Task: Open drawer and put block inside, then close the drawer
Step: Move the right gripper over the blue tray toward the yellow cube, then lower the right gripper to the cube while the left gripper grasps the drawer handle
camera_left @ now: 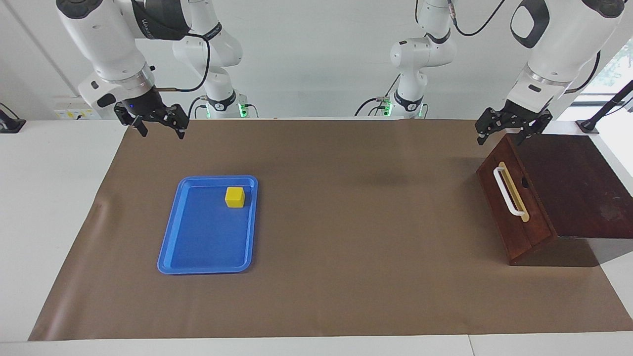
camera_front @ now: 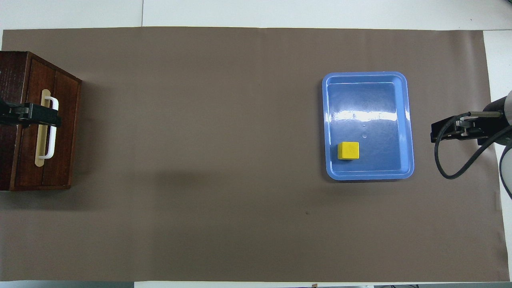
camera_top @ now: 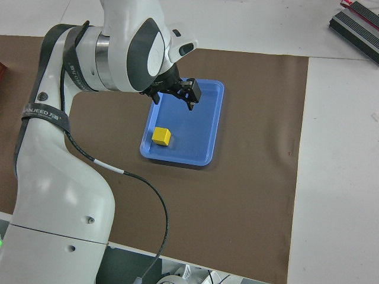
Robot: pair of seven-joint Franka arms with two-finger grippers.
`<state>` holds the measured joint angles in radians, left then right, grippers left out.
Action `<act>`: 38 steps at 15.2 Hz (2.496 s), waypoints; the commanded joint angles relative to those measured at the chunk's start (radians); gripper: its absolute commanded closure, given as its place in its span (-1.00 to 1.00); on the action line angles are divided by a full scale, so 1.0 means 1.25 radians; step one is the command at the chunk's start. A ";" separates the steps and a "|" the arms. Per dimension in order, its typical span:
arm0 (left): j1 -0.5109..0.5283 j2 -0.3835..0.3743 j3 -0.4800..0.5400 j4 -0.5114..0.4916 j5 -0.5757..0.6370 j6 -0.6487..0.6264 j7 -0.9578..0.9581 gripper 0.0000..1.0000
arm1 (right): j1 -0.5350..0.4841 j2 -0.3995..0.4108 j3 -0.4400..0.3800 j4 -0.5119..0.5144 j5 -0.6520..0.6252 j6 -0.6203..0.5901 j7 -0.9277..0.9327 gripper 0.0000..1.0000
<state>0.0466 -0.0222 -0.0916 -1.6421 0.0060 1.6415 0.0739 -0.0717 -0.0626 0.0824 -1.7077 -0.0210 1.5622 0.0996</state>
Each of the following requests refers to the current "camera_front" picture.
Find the yellow cube block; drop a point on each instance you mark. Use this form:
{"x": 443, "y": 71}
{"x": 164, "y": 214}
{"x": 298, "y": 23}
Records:
{"x": 348, "y": 150}

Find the dark wooden drawer cabinet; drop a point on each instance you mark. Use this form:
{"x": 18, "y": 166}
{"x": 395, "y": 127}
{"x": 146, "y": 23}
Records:
{"x": 8, "y": 80}

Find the brown table mat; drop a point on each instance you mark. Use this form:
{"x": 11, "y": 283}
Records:
{"x": 200, "y": 120}

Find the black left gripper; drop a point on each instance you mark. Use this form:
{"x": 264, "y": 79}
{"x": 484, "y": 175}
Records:
{"x": 10, "y": 114}

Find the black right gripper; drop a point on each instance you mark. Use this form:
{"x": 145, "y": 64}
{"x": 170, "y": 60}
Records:
{"x": 494, "y": 124}

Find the blue plastic tray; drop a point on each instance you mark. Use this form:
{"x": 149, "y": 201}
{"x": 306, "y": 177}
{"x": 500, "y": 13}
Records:
{"x": 368, "y": 160}

